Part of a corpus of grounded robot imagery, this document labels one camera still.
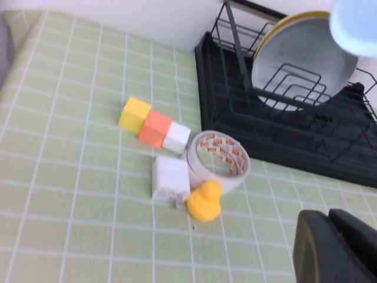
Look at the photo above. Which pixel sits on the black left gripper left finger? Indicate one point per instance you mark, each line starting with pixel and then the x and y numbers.
pixel 318 253

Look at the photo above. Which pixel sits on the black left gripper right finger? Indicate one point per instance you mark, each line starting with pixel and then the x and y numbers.
pixel 362 247

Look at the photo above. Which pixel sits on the light blue plate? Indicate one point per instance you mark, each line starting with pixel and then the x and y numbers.
pixel 356 26

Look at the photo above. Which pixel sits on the grey plate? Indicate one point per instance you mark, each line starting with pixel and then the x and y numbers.
pixel 294 50

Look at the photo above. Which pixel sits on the yellow plate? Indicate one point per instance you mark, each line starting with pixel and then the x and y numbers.
pixel 309 14

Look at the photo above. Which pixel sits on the white tape roll red print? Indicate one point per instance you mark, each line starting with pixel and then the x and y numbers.
pixel 232 181

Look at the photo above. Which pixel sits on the yellow rubber duck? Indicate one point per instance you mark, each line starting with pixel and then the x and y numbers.
pixel 203 206

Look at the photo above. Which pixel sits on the white power adapter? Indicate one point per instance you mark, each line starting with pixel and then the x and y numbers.
pixel 169 177

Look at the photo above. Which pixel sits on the white cube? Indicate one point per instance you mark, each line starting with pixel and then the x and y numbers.
pixel 175 137

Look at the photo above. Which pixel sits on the orange cube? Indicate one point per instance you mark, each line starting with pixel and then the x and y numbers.
pixel 153 129

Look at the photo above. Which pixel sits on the yellow cube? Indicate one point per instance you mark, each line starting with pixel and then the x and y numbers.
pixel 132 115

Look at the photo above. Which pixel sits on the green checked tablecloth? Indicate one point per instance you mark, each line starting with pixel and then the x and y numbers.
pixel 73 206

